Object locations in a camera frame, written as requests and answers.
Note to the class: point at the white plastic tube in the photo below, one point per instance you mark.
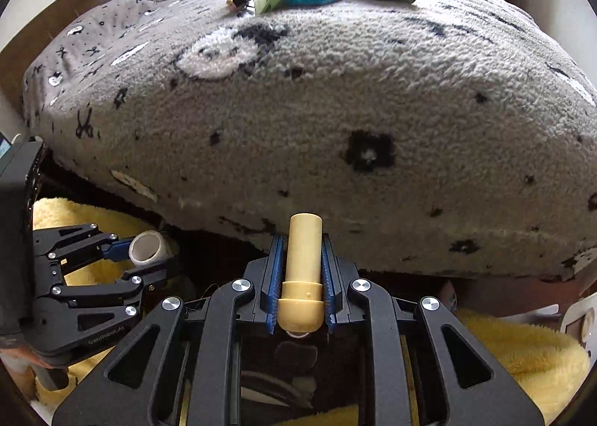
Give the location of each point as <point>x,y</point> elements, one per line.
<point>149,248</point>

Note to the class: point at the yellow plastic bottle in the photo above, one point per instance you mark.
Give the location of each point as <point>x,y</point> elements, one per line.
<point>303,258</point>

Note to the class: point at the grey spotted plush bag flap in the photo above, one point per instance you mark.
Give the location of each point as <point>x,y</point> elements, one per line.
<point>326,104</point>

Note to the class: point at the yellow fluffy plush bag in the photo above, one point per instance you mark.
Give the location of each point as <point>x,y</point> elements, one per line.
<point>513,351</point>

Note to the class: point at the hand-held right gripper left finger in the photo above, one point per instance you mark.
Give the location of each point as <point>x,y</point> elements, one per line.
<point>276,276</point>

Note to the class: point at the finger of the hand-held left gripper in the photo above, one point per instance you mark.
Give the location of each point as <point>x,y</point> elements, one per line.
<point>120,249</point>
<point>135,283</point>

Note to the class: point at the white plastic object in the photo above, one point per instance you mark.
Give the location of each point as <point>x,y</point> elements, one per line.
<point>576,328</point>

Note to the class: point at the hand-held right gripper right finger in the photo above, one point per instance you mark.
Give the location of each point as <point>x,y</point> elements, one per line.
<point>329,286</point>

